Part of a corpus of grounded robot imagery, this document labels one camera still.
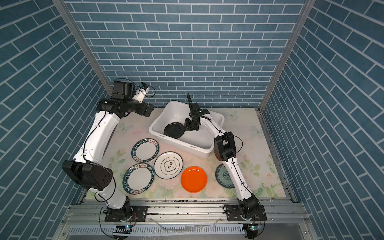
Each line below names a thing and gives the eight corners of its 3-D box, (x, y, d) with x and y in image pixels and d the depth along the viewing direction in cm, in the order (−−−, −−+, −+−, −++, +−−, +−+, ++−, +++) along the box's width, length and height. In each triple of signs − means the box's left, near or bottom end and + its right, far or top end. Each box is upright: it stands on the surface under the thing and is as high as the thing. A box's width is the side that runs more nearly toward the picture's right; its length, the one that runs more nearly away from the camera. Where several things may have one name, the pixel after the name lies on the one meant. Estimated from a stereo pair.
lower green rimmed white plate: (119, 194, 81) (118, 193, 79) (129, 164, 92) (128, 163, 90) (150, 194, 81) (149, 193, 80) (156, 164, 92) (155, 163, 91)
